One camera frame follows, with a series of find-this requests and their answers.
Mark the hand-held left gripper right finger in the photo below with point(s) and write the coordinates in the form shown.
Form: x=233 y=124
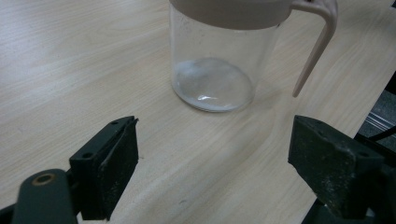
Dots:
x=327 y=161

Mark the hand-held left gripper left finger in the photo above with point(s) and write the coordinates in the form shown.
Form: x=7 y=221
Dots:
x=102 y=168

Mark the clear glass jar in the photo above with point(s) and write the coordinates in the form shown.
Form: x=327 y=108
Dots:
x=214 y=71

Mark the metal floor rail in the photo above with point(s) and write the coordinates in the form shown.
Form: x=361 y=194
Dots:
x=381 y=119

